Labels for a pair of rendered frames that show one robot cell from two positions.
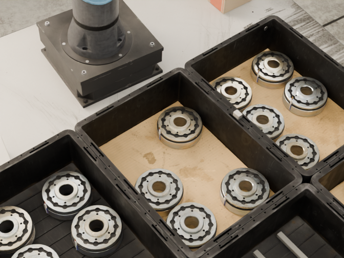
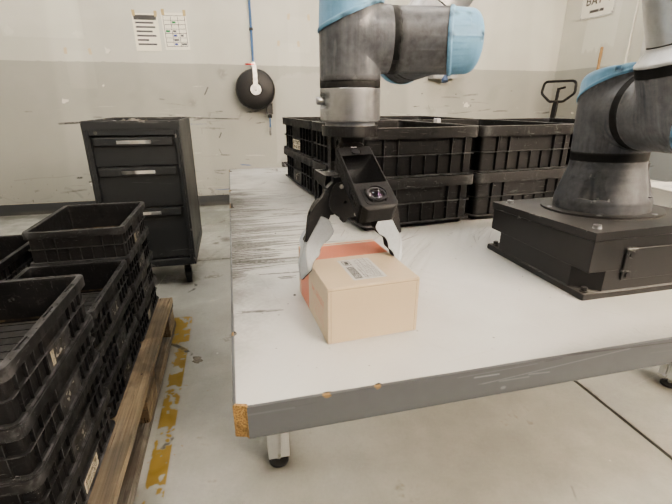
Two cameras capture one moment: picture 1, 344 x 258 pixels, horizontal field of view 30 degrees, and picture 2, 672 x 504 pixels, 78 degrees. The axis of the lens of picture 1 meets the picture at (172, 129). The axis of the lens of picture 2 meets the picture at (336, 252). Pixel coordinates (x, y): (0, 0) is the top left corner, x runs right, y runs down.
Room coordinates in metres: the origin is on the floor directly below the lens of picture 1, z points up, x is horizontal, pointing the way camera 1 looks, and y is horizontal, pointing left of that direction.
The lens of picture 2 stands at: (2.08, 0.05, 0.98)
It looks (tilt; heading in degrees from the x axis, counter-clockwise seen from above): 20 degrees down; 202
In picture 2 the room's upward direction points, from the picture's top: straight up
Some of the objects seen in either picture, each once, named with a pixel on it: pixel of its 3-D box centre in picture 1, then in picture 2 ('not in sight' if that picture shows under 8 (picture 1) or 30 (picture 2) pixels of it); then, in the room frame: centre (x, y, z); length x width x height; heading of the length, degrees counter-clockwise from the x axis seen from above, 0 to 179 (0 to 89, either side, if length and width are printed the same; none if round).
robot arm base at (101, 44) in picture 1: (96, 25); (603, 179); (1.24, 0.21, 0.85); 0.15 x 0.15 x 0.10
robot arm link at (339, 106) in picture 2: not in sight; (347, 108); (1.57, -0.15, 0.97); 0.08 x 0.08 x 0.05
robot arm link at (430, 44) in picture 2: not in sight; (427, 43); (1.51, -0.06, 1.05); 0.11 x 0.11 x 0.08; 28
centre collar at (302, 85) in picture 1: (306, 91); not in sight; (1.04, -0.31, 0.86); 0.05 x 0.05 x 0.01
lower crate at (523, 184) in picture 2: not in sight; (474, 181); (0.79, -0.03, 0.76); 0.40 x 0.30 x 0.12; 41
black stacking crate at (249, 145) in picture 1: (184, 169); (478, 144); (0.79, -0.03, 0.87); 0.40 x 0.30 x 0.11; 41
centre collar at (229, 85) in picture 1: (230, 91); not in sight; (1.03, -0.13, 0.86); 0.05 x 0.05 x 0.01
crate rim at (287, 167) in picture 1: (185, 155); (481, 126); (0.79, -0.03, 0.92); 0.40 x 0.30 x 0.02; 41
